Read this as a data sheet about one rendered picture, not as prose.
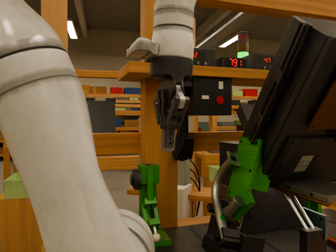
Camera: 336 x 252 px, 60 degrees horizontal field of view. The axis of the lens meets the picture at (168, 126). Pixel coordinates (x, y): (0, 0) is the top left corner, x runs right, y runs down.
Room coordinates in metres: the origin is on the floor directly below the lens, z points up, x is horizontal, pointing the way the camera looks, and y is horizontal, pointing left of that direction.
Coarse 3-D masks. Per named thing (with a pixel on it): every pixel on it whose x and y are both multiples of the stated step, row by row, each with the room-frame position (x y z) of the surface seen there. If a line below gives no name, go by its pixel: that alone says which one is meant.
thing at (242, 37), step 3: (240, 33) 1.35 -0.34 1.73; (243, 33) 1.35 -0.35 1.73; (246, 33) 1.35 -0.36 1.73; (237, 36) 1.37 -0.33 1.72; (240, 36) 1.35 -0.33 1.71; (243, 36) 1.34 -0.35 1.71; (246, 36) 1.35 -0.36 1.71; (237, 39) 1.37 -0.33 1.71; (240, 39) 1.35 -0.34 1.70; (243, 39) 1.34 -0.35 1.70; (246, 39) 1.35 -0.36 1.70; (237, 42) 1.37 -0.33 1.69
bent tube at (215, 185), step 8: (232, 152) 1.00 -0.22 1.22; (232, 160) 0.97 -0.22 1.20; (224, 168) 1.00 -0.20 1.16; (216, 176) 1.02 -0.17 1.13; (216, 184) 1.02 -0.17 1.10; (216, 192) 1.01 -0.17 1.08; (216, 200) 0.99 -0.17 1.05; (216, 208) 0.97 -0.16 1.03; (216, 216) 0.95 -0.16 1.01; (224, 224) 0.92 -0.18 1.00
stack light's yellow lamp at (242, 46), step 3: (240, 42) 1.35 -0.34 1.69; (243, 42) 1.34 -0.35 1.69; (246, 42) 1.35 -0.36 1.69; (237, 45) 1.37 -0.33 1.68; (240, 45) 1.35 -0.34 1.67; (243, 45) 1.34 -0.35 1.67; (246, 45) 1.35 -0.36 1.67; (237, 48) 1.37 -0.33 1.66; (240, 48) 1.35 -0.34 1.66; (243, 48) 1.34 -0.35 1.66; (246, 48) 1.35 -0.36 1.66; (237, 51) 1.37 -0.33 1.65; (240, 51) 1.35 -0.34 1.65; (246, 51) 1.35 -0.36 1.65
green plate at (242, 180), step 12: (240, 144) 1.00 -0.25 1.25; (252, 144) 0.93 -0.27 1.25; (240, 156) 0.98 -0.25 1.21; (252, 156) 0.92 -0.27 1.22; (240, 168) 0.96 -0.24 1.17; (252, 168) 0.90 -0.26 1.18; (240, 180) 0.94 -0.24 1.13; (252, 180) 0.90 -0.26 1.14; (264, 180) 0.93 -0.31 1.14; (228, 192) 0.99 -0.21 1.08; (240, 192) 0.92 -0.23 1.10
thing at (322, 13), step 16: (208, 0) 1.28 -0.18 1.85; (224, 0) 1.29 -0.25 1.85; (240, 0) 1.31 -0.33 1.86; (256, 0) 1.34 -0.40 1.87; (272, 0) 1.37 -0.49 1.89; (288, 0) 1.39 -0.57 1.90; (304, 0) 1.42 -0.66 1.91; (320, 0) 1.45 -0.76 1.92; (288, 16) 1.47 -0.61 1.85; (304, 16) 1.47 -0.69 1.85; (320, 16) 1.47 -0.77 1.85
